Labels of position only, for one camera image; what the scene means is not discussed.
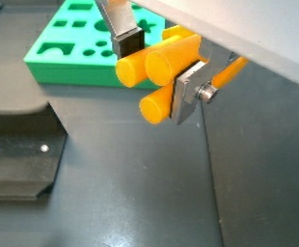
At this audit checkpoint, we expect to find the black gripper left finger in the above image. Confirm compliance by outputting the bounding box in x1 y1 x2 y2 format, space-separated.
94 0 144 59

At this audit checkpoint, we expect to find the yellow three prong object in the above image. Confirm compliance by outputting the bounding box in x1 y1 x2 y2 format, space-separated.
116 25 247 124

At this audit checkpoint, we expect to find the green shape sorter block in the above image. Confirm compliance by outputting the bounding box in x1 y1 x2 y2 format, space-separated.
22 0 168 90

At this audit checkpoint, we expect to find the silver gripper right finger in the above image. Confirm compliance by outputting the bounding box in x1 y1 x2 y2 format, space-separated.
169 39 239 124

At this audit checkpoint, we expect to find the black curved fixture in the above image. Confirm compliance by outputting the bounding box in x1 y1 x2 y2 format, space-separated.
0 103 68 201

